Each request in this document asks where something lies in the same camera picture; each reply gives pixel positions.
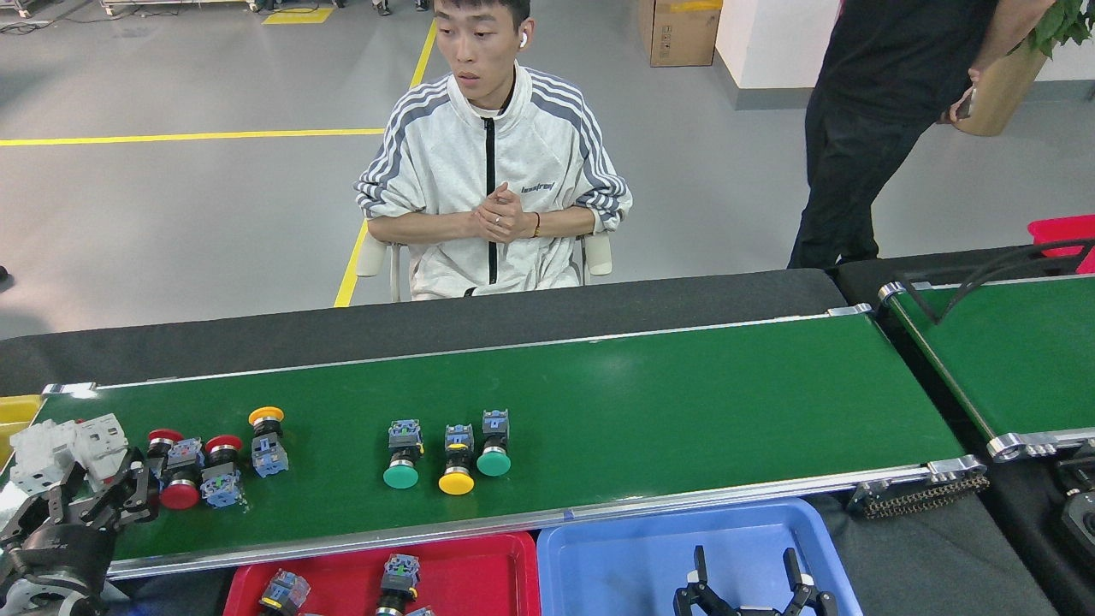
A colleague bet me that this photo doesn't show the grey office chair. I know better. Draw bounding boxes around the grey office chair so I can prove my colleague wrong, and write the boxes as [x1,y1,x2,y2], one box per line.
[355,229,614,302]

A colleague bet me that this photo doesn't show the cardboard box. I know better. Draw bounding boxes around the cardboard box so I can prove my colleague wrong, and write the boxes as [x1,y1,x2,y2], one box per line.
[640,0,724,68]

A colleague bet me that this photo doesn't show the black drive chain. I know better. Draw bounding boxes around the black drive chain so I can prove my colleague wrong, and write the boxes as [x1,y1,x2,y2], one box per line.
[847,472,991,519]

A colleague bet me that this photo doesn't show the person's right hand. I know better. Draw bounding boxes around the person's right hand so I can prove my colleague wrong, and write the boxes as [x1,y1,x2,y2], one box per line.
[469,197,518,245]

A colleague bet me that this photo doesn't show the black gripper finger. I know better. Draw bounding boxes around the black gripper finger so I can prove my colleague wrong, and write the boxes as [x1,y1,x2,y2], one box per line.
[774,548,839,616]
[674,546,738,616]

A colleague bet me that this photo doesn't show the yellow push button switch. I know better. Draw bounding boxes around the yellow push button switch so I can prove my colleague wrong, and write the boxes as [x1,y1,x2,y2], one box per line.
[248,406,290,479]
[438,423,476,497]

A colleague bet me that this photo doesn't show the black cable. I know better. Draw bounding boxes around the black cable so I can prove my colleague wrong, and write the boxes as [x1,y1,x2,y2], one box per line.
[897,240,1095,324]

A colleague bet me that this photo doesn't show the long green conveyor belt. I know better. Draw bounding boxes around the long green conveyor belt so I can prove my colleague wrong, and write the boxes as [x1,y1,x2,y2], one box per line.
[0,304,991,583]

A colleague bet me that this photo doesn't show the person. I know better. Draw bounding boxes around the person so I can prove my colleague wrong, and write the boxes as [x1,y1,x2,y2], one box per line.
[353,0,634,302]
[787,0,1062,270]

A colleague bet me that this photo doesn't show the potted plant gold pot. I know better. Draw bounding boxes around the potted plant gold pot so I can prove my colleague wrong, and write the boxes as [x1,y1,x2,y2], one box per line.
[952,0,1095,138]

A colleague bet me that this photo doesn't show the yellow plastic tray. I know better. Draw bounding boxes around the yellow plastic tray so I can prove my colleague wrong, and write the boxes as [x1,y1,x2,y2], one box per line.
[0,395,44,467]

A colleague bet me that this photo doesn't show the red bin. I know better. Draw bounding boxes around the red bin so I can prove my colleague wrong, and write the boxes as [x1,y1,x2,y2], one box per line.
[1027,214,1095,275]

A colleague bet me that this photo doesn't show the person's hand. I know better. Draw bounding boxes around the person's hand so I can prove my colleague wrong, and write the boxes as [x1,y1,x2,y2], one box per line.
[950,68,985,123]

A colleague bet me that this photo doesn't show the short green conveyor belt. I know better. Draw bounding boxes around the short green conveyor belt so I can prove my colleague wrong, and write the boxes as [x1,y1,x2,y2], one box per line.
[879,274,1095,463]

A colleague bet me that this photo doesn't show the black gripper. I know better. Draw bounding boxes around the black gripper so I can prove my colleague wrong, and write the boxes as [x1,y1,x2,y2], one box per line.
[0,449,161,591]

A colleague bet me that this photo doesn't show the person's left hand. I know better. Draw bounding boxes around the person's left hand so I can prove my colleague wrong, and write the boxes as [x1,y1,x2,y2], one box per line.
[489,181,538,240]

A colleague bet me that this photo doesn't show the white circuit breaker red lever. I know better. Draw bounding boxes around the white circuit breaker red lever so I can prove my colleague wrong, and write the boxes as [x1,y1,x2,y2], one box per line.
[9,419,80,495]

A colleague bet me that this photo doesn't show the red plastic tray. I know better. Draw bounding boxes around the red plastic tray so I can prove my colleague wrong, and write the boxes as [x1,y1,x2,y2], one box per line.
[224,532,542,616]

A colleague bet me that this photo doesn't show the blue plastic tray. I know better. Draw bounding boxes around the blue plastic tray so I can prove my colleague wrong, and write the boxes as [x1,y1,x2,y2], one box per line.
[537,498,865,616]

